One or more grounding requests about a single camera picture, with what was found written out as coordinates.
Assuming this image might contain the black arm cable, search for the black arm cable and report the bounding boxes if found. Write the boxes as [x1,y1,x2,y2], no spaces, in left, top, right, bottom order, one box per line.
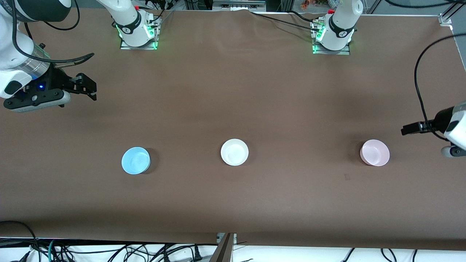
[12,0,95,68]
[414,34,466,142]

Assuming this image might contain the brown table cover sheet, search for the brown table cover sheet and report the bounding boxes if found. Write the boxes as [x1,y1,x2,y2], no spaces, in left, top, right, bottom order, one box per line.
[0,7,466,251]

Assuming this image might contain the grey metal device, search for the grey metal device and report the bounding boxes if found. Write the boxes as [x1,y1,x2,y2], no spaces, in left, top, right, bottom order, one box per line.
[213,0,267,11]

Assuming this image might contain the black looping floor cable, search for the black looping floor cable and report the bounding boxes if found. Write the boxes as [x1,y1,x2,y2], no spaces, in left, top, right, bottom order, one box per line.
[0,220,41,262]

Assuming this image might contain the blue plastic bowl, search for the blue plastic bowl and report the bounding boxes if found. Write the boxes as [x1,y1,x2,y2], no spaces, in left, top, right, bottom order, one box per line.
[121,147,151,175]

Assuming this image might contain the long black table cable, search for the long black table cable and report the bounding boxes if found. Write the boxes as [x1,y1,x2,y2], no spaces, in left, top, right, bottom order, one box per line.
[250,12,321,32]

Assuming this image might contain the aluminium frame profile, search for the aluminium frame profile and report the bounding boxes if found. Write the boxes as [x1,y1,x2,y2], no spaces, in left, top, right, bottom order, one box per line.
[210,233,237,262]

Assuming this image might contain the pink plastic bowl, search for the pink plastic bowl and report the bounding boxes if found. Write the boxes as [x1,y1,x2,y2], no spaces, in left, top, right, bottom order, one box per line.
[360,139,390,167]

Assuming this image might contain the white plastic bowl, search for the white plastic bowl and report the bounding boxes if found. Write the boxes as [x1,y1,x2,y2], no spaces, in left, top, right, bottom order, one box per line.
[221,139,249,166]

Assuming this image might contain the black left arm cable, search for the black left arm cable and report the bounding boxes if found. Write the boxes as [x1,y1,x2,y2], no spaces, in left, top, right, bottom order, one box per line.
[414,34,466,142]

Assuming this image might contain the short black table cable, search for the short black table cable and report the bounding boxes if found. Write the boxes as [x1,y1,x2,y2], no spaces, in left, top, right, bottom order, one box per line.
[287,10,318,23]

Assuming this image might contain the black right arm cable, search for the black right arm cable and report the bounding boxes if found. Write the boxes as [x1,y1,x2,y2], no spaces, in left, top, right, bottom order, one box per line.
[12,0,95,68]

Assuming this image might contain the diagonal aluminium frame bar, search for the diagonal aluminium frame bar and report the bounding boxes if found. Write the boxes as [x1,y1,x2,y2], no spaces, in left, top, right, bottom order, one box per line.
[442,0,466,21]

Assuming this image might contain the orange floral item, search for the orange floral item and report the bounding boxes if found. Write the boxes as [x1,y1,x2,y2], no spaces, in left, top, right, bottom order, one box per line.
[301,0,328,10]

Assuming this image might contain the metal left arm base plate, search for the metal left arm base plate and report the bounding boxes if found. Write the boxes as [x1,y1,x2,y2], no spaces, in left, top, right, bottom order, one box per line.
[312,19,351,56]

